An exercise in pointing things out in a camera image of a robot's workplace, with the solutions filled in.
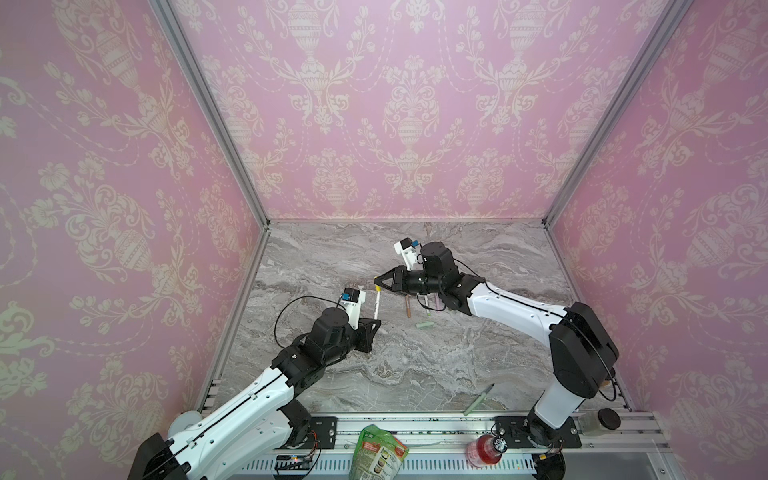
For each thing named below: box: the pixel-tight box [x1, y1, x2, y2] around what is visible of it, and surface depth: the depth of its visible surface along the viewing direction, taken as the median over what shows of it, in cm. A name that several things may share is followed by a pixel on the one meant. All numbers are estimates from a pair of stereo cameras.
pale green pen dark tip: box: [463, 383, 495, 416], surface depth 80 cm
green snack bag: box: [349, 424, 409, 480], surface depth 71 cm
